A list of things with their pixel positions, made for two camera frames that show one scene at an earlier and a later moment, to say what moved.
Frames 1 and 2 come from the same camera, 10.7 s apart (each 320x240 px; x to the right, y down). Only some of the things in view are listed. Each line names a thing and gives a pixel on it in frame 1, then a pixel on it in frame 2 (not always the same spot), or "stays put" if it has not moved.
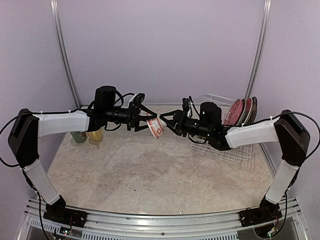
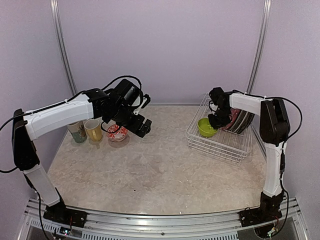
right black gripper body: [183, 126] -> [221, 119]
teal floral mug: [80, 137] stays put
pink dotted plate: [234, 113] stays put
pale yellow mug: [96, 135] stays put
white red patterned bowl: [157, 126] -> [116, 133]
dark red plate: [248, 103] -> [234, 114]
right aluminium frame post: [264, 30] stays put
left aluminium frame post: [54, 9] stays put
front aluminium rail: [106, 225] stays put
